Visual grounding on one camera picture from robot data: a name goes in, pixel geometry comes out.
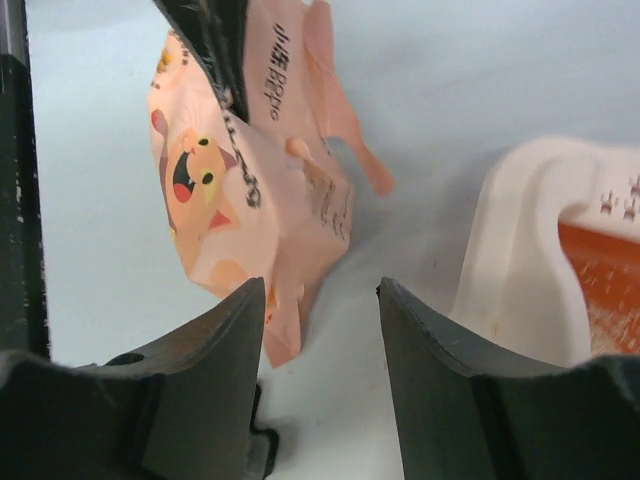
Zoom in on pink cat litter bag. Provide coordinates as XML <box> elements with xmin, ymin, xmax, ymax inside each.
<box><xmin>148</xmin><ymin>1</ymin><xmax>395</xmax><ymax>367</ymax></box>

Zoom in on beige litter pellets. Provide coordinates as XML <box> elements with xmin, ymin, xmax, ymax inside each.
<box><xmin>579</xmin><ymin>261</ymin><xmax>639</xmax><ymax>354</ymax></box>

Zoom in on black bag clip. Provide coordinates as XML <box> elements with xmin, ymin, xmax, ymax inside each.
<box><xmin>242</xmin><ymin>383</ymin><xmax>280</xmax><ymax>480</ymax></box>

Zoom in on white and orange litter box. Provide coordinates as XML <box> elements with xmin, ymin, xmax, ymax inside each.
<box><xmin>451</xmin><ymin>137</ymin><xmax>639</xmax><ymax>366</ymax></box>

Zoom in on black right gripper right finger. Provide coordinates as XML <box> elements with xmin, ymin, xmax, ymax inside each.
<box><xmin>377</xmin><ymin>277</ymin><xmax>639</xmax><ymax>479</ymax></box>

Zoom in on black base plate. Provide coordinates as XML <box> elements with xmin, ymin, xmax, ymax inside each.
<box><xmin>1</xmin><ymin>0</ymin><xmax>50</xmax><ymax>359</ymax></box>

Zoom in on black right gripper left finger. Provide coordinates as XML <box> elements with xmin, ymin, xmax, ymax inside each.
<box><xmin>1</xmin><ymin>279</ymin><xmax>265</xmax><ymax>479</ymax></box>

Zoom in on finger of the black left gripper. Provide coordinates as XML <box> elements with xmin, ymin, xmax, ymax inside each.
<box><xmin>154</xmin><ymin>0</ymin><xmax>249</xmax><ymax>122</ymax></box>

